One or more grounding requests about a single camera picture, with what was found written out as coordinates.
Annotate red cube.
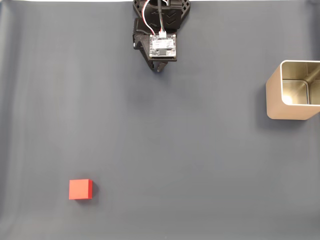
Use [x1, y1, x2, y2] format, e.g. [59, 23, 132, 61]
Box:
[68, 178, 94, 201]

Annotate beige square container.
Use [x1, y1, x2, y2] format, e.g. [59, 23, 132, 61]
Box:
[265, 60, 320, 121]

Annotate camera cable with coloured wires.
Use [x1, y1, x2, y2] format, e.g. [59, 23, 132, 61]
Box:
[141, 0, 168, 39]

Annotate gripper camera with black mount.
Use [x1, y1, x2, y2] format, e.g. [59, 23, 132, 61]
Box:
[148, 34, 179, 62]

